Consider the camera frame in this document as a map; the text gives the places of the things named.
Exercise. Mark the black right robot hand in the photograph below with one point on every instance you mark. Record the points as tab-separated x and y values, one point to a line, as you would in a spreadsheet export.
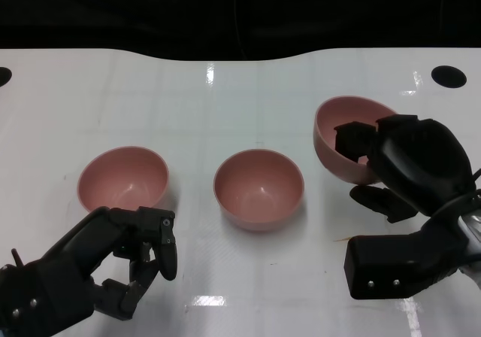
421	164

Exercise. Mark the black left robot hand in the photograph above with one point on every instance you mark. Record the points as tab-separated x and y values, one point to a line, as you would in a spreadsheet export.
94	239

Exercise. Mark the pink plastic bowl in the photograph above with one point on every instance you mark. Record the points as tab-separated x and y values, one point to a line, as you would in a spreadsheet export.
120	179
259	190
349	111

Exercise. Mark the black backdrop cloth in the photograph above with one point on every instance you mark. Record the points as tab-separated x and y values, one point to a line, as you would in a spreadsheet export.
112	13

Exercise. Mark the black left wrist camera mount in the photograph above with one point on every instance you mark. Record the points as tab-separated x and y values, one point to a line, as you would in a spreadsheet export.
37	299

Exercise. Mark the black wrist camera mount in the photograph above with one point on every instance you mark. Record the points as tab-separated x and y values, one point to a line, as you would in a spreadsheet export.
37	299
387	265

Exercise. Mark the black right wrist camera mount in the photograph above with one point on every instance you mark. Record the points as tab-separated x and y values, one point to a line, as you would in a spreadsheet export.
387	265

